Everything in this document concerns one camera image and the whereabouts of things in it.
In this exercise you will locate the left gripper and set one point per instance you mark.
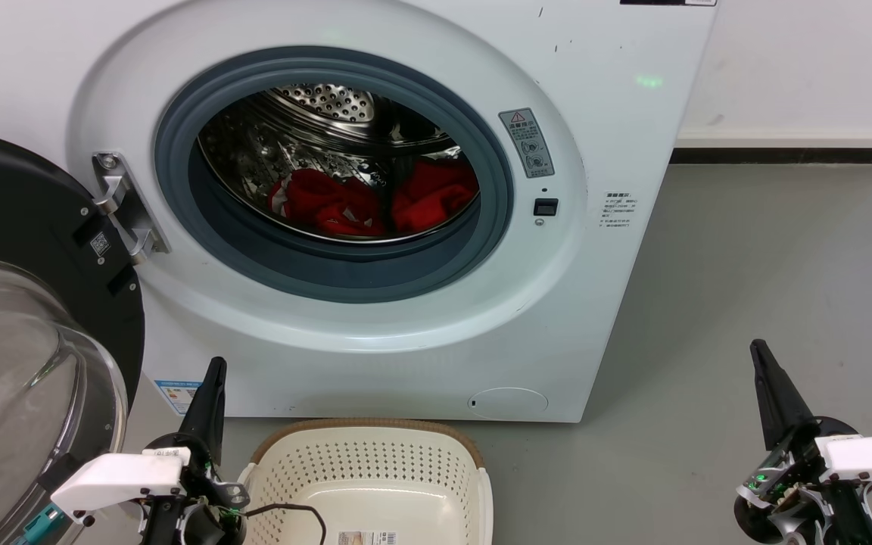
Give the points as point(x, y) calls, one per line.
point(205, 518)

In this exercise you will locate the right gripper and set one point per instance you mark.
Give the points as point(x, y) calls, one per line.
point(792, 492)

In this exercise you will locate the red garment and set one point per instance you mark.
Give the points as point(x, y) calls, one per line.
point(322, 198)

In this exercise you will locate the cream perforated laundry basket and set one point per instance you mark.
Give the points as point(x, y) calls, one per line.
point(375, 469)

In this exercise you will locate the black washer door glass bowl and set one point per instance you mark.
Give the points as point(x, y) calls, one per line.
point(20, 227)

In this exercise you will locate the stainless steel washing machine drum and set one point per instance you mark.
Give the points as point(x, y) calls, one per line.
point(269, 144)

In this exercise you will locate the blue energy label sticker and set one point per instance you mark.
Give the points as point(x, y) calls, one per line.
point(177, 395)

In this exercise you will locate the grey rubber door gasket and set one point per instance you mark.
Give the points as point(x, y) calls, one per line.
point(345, 272)

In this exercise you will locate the silver metal door hinge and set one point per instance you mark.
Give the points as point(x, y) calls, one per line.
point(127, 212)

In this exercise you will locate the dark skirting board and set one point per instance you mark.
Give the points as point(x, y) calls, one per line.
point(784, 155)

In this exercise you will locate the small printed text label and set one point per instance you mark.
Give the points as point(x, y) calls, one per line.
point(618, 210)

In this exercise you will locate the round filter cover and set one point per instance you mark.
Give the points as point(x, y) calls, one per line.
point(508, 403)

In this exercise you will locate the black door latch socket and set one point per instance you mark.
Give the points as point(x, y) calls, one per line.
point(546, 207)

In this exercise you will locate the white front-load washing machine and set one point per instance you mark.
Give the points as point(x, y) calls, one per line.
point(618, 136)

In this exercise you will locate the grey warning sticker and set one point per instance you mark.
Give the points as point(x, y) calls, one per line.
point(527, 144)

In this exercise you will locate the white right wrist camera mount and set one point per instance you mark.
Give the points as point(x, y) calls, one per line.
point(871, 454)

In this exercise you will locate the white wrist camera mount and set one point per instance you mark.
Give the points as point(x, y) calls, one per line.
point(118, 477)
point(871, 454)

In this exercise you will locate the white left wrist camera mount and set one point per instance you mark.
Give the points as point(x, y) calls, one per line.
point(118, 477)

